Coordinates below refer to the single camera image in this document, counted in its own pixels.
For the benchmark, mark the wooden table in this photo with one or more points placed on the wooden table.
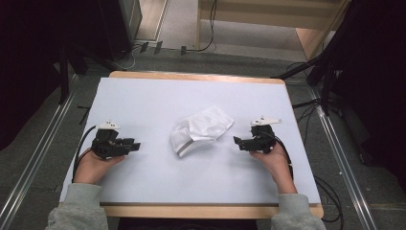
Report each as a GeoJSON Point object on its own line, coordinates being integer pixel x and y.
{"type": "Point", "coordinates": [198, 211]}

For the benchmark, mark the person's right hand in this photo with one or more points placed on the person's right hand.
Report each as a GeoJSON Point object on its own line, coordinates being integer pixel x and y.
{"type": "Point", "coordinates": [279, 167]}

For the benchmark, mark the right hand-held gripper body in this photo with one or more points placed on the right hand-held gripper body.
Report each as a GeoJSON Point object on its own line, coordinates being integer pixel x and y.
{"type": "Point", "coordinates": [261, 142]}

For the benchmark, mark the dark curtain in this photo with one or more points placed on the dark curtain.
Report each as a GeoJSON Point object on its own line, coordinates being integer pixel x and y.
{"type": "Point", "coordinates": [376, 80]}
{"type": "Point", "coordinates": [25, 64]}

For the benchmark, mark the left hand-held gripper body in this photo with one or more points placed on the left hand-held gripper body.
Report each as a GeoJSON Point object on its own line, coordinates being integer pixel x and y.
{"type": "Point", "coordinates": [107, 145]}

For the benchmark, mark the black metal stand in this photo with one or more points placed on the black metal stand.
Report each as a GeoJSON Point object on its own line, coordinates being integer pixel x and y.
{"type": "Point", "coordinates": [64, 80]}
{"type": "Point", "coordinates": [326, 86]}

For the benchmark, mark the white mesh laundry bag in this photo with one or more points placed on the white mesh laundry bag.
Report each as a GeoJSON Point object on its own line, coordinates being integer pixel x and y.
{"type": "Point", "coordinates": [201, 129]}

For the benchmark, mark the metal floor rail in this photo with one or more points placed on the metal floor rail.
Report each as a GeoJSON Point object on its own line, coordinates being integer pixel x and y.
{"type": "Point", "coordinates": [343, 163]}
{"type": "Point", "coordinates": [35, 156]}

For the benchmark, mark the black power plug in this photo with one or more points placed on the black power plug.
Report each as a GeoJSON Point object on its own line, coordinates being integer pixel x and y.
{"type": "Point", "coordinates": [183, 50]}

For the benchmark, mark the dark cabinet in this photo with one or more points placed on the dark cabinet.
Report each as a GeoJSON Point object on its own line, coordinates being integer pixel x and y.
{"type": "Point", "coordinates": [118, 25]}

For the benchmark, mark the person's left hand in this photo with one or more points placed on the person's left hand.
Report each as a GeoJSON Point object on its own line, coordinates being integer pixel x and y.
{"type": "Point", "coordinates": [91, 167]}

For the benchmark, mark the white table mat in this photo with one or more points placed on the white table mat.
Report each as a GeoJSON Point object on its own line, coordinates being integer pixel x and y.
{"type": "Point", "coordinates": [178, 92]}

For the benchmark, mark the light wooden shelf unit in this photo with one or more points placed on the light wooden shelf unit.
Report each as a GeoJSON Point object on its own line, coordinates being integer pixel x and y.
{"type": "Point", "coordinates": [271, 19]}

